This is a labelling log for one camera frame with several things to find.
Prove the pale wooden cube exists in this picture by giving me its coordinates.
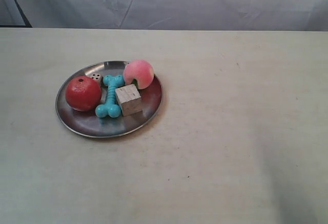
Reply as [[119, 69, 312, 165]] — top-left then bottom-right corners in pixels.
[[115, 84, 142, 116]]

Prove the pink peach toy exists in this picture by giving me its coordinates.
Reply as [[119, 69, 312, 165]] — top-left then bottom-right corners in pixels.
[[123, 59, 154, 90]]

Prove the teal bone toy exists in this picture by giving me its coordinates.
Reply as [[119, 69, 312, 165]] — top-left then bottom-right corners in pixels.
[[95, 75, 125, 118]]

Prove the small white die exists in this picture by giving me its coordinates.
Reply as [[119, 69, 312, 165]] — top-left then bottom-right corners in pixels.
[[89, 73, 103, 87]]

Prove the red apple toy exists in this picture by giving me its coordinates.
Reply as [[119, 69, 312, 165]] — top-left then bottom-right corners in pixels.
[[65, 76, 102, 112]]

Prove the large round metal plate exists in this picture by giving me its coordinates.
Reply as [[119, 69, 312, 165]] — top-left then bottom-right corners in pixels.
[[55, 60, 163, 138]]

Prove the white backdrop cloth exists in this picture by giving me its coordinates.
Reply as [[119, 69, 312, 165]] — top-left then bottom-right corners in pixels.
[[1, 0, 327, 31]]

